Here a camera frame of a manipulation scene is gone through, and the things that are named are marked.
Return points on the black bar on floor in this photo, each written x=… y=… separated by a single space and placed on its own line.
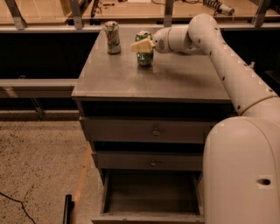
x=68 y=207

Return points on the grey wooden drawer cabinet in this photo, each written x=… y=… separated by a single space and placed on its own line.
x=147 y=126

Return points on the white and green soda can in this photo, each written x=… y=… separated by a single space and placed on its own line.
x=112 y=33

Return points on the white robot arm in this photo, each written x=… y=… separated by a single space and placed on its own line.
x=241 y=160

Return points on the grey middle drawer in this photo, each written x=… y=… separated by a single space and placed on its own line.
x=147 y=161

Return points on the grey metal railing frame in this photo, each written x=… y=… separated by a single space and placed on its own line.
x=43 y=84

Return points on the grey open bottom drawer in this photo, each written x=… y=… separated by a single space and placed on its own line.
x=150 y=197

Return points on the grey top drawer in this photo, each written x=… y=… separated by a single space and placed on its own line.
x=147 y=131

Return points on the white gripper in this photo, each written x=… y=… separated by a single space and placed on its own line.
x=160 y=40

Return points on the white power strip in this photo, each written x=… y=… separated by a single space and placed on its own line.
x=219 y=7

